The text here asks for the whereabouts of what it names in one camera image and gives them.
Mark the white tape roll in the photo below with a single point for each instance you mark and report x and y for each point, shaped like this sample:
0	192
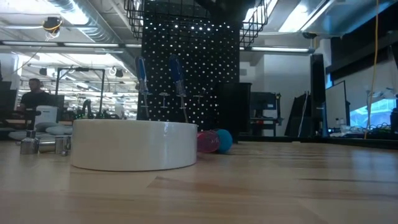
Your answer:
133	146

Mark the metal peg hook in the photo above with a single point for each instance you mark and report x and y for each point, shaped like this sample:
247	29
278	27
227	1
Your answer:
164	100
199	97

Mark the black metal pegboard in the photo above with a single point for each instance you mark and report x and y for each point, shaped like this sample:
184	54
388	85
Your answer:
211	62

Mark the black workstation with monitor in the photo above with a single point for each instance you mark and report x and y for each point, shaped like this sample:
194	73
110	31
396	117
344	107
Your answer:
262	101

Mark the black leaning panels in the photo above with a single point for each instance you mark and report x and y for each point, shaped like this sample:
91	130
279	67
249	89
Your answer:
295	118

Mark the fluorescent ceiling light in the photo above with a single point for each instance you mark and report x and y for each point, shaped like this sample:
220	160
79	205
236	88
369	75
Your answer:
280	49

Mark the black pillar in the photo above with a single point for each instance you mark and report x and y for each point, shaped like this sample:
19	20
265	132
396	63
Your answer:
318	99

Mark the white framed panel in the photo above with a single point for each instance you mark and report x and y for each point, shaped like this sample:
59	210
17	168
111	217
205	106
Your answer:
335	105

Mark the white box appliance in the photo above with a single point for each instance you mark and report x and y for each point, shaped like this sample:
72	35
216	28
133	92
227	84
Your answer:
46	115

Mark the person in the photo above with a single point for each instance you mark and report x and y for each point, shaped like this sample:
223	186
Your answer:
34	99

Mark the blue lit screen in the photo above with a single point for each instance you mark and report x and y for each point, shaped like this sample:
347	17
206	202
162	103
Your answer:
373	113

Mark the black metal stand frame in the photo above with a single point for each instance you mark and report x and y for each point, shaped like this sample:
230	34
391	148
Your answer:
101	93

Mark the black ceiling camera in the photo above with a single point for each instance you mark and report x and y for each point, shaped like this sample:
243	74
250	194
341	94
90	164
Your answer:
309	35

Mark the silver ventilation duct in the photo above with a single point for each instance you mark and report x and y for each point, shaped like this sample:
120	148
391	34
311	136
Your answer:
84	21

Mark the black aluminium table frame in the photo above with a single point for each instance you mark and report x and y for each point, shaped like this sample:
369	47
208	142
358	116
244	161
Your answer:
357	143

